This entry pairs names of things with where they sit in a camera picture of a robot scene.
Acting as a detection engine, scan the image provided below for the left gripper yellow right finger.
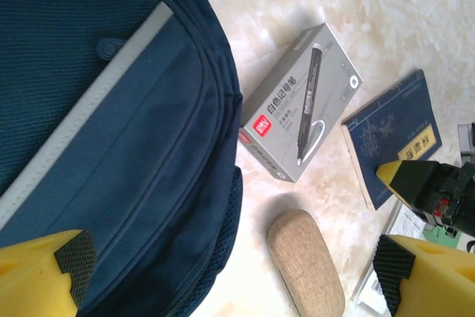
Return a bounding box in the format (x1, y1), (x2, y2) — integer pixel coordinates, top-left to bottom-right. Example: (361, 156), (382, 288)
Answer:
(373, 234), (475, 317)

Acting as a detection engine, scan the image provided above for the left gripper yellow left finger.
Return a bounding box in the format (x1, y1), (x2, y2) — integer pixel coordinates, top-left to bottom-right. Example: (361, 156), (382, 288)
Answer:
(0, 228), (98, 317)

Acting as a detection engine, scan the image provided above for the navy blue backpack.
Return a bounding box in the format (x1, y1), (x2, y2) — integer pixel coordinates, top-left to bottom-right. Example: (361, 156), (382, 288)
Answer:
(0, 0), (244, 317)

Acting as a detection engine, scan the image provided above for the dark blue yellow-label book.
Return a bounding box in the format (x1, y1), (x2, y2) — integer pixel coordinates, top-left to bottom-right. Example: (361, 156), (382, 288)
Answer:
(340, 68), (443, 211)

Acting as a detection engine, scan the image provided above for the beige fabric case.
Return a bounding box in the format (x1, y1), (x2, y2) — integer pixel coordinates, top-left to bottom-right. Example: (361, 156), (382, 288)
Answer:
(266, 209), (347, 317)

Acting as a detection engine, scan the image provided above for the grey marker pen box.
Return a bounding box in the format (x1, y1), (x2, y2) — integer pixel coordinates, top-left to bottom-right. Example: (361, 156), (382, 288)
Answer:
(237, 22), (364, 184)

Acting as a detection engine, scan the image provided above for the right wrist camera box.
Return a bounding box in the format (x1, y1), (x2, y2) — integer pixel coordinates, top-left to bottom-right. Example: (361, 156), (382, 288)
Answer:
(456, 122), (475, 160)

